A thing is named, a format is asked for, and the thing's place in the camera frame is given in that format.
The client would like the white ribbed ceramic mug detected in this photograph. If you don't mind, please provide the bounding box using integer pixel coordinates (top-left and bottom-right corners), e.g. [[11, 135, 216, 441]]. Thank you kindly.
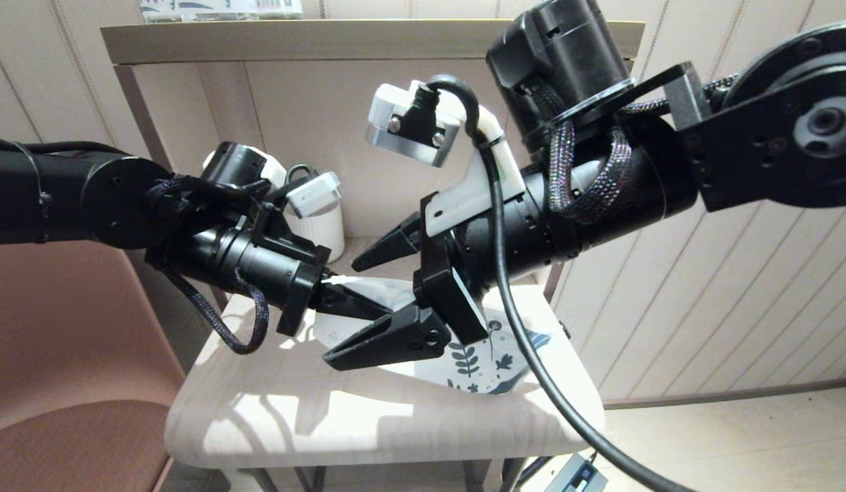
[[286, 198, 346, 264]]

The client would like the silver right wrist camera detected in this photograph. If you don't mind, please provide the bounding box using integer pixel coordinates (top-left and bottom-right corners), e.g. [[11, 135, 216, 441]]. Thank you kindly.
[[365, 83, 461, 168]]

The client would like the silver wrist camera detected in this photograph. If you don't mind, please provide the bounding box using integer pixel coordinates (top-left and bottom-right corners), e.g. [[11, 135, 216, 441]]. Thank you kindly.
[[285, 171, 343, 219], [365, 83, 461, 168]]

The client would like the black right camera cable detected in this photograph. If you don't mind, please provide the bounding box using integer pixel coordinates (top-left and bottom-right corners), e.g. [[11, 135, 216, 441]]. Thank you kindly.
[[416, 74, 697, 492]]

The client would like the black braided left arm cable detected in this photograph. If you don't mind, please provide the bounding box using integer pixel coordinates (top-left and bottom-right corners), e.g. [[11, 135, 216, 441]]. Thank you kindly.
[[146, 176, 270, 219], [160, 263, 270, 355]]

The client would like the black power adapter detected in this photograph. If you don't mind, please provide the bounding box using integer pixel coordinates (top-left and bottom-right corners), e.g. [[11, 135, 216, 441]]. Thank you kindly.
[[545, 452, 609, 492]]

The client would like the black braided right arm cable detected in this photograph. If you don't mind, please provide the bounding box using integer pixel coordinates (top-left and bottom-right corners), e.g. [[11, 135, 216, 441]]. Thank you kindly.
[[532, 74, 741, 223]]

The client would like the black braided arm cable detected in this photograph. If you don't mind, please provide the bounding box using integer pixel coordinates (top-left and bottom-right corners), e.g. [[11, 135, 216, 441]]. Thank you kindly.
[[146, 176, 270, 219], [532, 74, 741, 223], [160, 263, 270, 355]]

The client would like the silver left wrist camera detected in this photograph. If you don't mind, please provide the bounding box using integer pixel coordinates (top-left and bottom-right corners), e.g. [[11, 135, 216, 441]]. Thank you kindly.
[[285, 171, 343, 219]]

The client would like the brown upholstered chair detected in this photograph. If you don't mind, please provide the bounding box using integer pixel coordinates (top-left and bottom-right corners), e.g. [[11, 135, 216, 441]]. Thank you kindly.
[[0, 236, 191, 492]]

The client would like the white floral zipper pouch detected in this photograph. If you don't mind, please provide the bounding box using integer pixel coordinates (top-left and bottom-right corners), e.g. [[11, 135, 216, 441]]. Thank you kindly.
[[312, 275, 554, 396]]

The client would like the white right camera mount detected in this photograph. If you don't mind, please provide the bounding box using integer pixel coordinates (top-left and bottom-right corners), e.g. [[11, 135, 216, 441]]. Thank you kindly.
[[409, 81, 528, 238]]

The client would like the light wood shelf desk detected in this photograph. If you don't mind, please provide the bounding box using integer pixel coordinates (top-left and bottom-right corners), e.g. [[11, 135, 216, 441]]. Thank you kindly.
[[100, 19, 644, 492]]

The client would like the white blue patterned package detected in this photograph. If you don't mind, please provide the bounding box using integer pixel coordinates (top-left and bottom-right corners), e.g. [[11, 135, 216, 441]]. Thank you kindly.
[[139, 0, 303, 20]]

